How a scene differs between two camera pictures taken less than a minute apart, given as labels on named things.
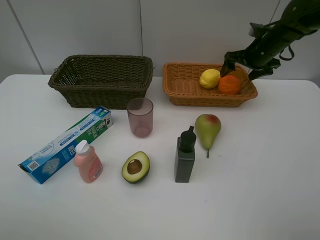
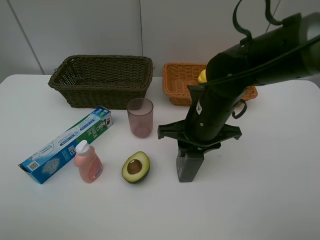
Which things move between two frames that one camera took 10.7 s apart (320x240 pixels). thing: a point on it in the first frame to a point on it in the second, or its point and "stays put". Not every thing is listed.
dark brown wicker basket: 110,81 stays put
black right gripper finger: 256,73 to 229,132
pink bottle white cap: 90,166 stays put
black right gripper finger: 230,59 to 177,130
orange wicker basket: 184,88 stays put
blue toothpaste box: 44,163 stays put
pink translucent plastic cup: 140,111 stays put
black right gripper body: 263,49 to 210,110
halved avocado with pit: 136,167 stays put
